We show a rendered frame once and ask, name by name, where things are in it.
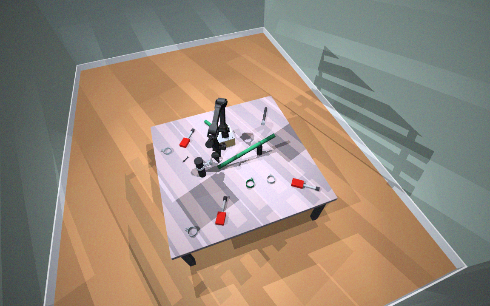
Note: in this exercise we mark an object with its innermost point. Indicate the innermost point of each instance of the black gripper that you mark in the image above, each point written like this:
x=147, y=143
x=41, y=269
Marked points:
x=217, y=153

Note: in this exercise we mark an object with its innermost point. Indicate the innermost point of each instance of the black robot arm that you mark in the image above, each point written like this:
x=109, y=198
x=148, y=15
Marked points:
x=214, y=129

